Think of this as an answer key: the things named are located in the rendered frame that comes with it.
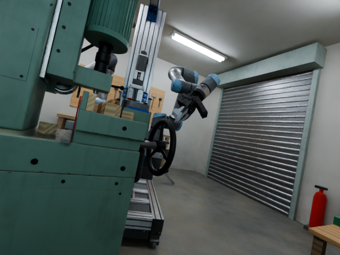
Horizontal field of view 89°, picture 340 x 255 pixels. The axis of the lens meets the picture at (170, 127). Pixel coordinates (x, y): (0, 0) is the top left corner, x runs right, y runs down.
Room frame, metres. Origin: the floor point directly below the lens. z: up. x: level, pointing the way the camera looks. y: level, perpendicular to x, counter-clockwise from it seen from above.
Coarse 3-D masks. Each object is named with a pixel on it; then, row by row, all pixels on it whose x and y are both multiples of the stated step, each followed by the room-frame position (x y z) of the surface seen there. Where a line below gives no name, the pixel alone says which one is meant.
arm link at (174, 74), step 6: (180, 66) 1.30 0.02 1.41; (168, 72) 1.24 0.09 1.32; (174, 72) 1.15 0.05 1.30; (180, 72) 1.24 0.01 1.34; (174, 78) 0.96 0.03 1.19; (180, 78) 1.00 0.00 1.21; (174, 84) 0.94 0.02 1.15; (180, 84) 0.94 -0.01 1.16; (186, 84) 0.95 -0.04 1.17; (174, 90) 0.96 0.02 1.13; (180, 90) 0.95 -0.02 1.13; (186, 90) 0.96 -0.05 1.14
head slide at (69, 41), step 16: (64, 0) 0.57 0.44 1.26; (80, 0) 0.59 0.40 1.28; (64, 16) 0.58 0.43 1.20; (80, 16) 0.60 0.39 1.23; (64, 32) 0.58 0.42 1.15; (80, 32) 0.60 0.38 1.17; (64, 48) 0.59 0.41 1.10; (80, 48) 0.64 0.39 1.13; (48, 64) 0.57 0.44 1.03; (64, 64) 0.59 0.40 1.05; (64, 80) 0.65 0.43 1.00
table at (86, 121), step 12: (84, 120) 0.50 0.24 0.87; (96, 120) 0.51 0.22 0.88; (108, 120) 0.53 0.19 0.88; (120, 120) 0.54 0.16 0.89; (132, 120) 0.56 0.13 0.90; (96, 132) 0.51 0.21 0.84; (108, 132) 0.53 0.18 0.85; (120, 132) 0.55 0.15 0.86; (132, 132) 0.56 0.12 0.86; (144, 132) 0.58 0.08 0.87
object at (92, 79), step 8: (80, 72) 0.65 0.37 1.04; (88, 72) 0.66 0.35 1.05; (96, 72) 0.67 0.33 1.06; (80, 80) 0.65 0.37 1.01; (88, 80) 0.66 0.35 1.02; (96, 80) 0.68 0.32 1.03; (104, 80) 0.69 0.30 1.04; (88, 88) 0.71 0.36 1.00; (96, 88) 0.68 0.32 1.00; (104, 88) 0.69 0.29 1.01
